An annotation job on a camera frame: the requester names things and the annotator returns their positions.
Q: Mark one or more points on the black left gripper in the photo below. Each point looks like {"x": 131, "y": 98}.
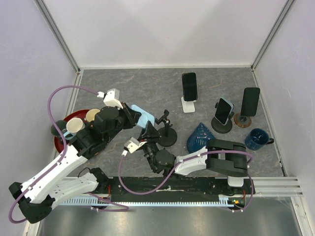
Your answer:
{"x": 132, "y": 116}

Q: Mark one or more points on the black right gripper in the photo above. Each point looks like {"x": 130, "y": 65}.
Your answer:
{"x": 151, "y": 134}

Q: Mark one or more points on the light blue phone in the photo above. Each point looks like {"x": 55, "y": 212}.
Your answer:
{"x": 144, "y": 118}

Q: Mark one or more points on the black round phone stand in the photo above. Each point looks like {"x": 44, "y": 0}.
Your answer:
{"x": 168, "y": 136}

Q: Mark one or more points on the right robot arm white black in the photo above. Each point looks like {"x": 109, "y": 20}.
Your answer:
{"x": 224, "y": 157}

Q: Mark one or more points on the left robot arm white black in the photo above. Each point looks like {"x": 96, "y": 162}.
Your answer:
{"x": 38, "y": 196}

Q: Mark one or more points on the white phone stand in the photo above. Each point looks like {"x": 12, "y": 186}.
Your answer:
{"x": 188, "y": 106}

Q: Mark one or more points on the wooden round phone stand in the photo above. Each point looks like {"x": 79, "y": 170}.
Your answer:
{"x": 242, "y": 121}

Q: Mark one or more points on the black phone on wooden stand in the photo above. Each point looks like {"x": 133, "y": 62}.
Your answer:
{"x": 250, "y": 102}

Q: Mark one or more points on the beige mug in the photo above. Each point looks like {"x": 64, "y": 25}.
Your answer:
{"x": 92, "y": 114}

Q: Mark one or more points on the red round tray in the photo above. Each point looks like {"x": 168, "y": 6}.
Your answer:
{"x": 59, "y": 145}

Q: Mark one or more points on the blue leaf-shaped plate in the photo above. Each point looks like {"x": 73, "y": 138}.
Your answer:
{"x": 199, "y": 138}

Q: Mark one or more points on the dark blue mug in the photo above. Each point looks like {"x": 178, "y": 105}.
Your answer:
{"x": 258, "y": 138}

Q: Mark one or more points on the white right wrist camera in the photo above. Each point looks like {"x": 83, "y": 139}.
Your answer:
{"x": 131, "y": 146}

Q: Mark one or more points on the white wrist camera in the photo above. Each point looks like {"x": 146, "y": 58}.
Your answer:
{"x": 111, "y": 98}
{"x": 131, "y": 146}

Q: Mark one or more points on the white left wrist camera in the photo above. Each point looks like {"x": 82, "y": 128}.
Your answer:
{"x": 111, "y": 98}

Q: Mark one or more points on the white mug blue handle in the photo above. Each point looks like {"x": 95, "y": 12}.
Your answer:
{"x": 73, "y": 127}

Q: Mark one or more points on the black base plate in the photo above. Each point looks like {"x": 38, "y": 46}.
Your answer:
{"x": 179, "y": 188}

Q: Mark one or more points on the light blue cable duct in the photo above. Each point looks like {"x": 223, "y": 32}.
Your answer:
{"x": 87, "y": 200}

